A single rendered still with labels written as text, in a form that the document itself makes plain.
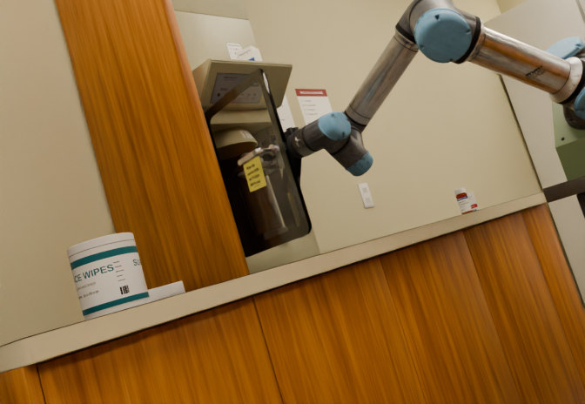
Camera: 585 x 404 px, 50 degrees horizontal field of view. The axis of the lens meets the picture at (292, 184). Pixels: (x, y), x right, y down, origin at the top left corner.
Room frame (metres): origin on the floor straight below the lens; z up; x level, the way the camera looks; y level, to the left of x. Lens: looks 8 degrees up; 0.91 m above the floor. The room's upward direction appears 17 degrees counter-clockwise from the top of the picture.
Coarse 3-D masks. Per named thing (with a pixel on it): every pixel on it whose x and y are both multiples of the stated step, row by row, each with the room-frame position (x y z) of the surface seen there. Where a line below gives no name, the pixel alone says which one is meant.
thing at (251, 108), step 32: (224, 96) 1.51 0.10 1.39; (256, 96) 1.41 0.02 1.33; (224, 128) 1.54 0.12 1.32; (256, 128) 1.44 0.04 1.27; (224, 160) 1.58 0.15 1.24; (288, 160) 1.37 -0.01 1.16; (256, 192) 1.50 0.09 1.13; (288, 192) 1.40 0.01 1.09; (256, 224) 1.53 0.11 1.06; (288, 224) 1.43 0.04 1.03
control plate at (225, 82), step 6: (216, 78) 1.59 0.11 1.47; (222, 78) 1.61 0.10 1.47; (228, 78) 1.62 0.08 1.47; (234, 78) 1.64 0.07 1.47; (240, 78) 1.66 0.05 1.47; (216, 84) 1.60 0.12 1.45; (222, 84) 1.62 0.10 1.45; (228, 84) 1.64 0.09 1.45; (234, 84) 1.65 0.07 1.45; (216, 90) 1.61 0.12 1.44; (222, 90) 1.63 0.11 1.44; (228, 90) 1.65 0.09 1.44; (216, 96) 1.63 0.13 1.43; (222, 96) 1.64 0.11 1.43; (210, 102) 1.62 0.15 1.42
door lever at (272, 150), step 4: (268, 148) 1.40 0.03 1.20; (272, 148) 1.40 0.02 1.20; (252, 152) 1.38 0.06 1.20; (256, 152) 1.37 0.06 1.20; (260, 152) 1.38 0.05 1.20; (264, 152) 1.39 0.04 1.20; (268, 152) 1.40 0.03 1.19; (272, 152) 1.41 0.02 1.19; (244, 156) 1.42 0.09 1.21; (248, 156) 1.40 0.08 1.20; (252, 156) 1.39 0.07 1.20; (256, 156) 1.38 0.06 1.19; (240, 160) 1.43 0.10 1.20; (244, 160) 1.42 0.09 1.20; (248, 160) 1.41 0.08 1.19; (240, 164) 1.43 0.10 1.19; (244, 164) 1.43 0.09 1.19
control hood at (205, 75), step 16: (208, 64) 1.55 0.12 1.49; (224, 64) 1.59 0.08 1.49; (240, 64) 1.63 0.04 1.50; (256, 64) 1.67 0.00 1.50; (272, 64) 1.72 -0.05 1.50; (288, 64) 1.77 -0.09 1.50; (208, 80) 1.58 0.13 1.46; (272, 80) 1.75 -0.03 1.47; (288, 80) 1.80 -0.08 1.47; (208, 96) 1.61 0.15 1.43; (272, 96) 1.79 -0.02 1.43
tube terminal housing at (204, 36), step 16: (176, 16) 1.65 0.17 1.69; (192, 16) 1.69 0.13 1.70; (208, 16) 1.74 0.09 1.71; (192, 32) 1.68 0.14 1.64; (208, 32) 1.72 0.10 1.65; (224, 32) 1.77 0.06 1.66; (240, 32) 1.82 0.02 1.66; (192, 48) 1.66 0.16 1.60; (208, 48) 1.71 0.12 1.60; (224, 48) 1.75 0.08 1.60; (192, 64) 1.65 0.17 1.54; (304, 240) 1.82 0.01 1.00; (256, 256) 1.67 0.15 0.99; (272, 256) 1.72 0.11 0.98; (288, 256) 1.76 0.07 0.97; (304, 256) 1.81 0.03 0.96; (256, 272) 1.66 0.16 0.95
